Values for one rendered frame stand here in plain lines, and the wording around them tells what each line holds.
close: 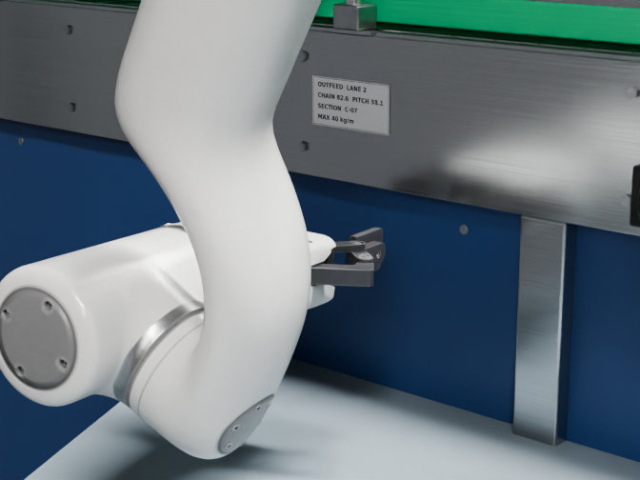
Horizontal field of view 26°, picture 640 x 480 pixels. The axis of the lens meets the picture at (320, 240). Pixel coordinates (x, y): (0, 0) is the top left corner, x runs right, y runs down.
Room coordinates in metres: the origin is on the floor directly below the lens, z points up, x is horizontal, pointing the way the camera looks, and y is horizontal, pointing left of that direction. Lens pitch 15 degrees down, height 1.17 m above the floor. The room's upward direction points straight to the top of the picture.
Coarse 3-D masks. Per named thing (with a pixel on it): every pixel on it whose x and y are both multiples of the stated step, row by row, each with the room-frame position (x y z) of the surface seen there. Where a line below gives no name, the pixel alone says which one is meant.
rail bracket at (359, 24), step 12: (348, 0) 1.10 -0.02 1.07; (360, 0) 1.10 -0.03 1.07; (336, 12) 1.10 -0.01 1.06; (348, 12) 1.09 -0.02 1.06; (360, 12) 1.09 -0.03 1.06; (372, 12) 1.10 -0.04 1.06; (336, 24) 1.10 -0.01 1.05; (348, 24) 1.09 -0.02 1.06; (360, 24) 1.09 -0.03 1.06; (372, 24) 1.10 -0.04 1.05
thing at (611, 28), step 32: (384, 0) 1.10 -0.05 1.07; (416, 0) 1.08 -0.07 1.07; (448, 0) 1.06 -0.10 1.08; (480, 0) 1.04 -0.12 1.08; (512, 0) 1.03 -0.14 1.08; (544, 0) 1.01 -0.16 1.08; (576, 0) 0.99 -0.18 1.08; (608, 0) 0.98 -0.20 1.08; (512, 32) 1.02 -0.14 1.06; (544, 32) 1.01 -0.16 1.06; (576, 32) 0.99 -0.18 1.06; (608, 32) 0.97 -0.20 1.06
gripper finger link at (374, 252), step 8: (360, 232) 0.98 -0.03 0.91; (368, 232) 0.98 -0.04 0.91; (376, 232) 1.00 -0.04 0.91; (352, 240) 0.97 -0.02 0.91; (360, 240) 0.98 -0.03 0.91; (368, 240) 0.98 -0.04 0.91; (376, 240) 1.00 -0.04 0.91; (368, 248) 0.97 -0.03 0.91; (376, 248) 0.98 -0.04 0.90; (384, 248) 0.99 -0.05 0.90; (352, 256) 0.95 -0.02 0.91; (360, 256) 0.94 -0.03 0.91; (368, 256) 0.94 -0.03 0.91; (376, 256) 0.98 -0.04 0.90; (384, 256) 0.99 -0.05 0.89; (352, 264) 0.95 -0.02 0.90; (376, 264) 0.98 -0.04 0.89
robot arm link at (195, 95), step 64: (192, 0) 0.70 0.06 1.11; (256, 0) 0.70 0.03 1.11; (320, 0) 0.73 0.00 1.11; (128, 64) 0.74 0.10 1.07; (192, 64) 0.71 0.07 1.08; (256, 64) 0.71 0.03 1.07; (128, 128) 0.74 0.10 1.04; (192, 128) 0.72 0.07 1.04; (256, 128) 0.74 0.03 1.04; (192, 192) 0.72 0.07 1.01; (256, 192) 0.74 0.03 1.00; (256, 256) 0.72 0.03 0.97; (192, 320) 0.77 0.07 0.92; (256, 320) 0.72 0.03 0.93; (192, 384) 0.73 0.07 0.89; (256, 384) 0.73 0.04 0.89; (192, 448) 0.74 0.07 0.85
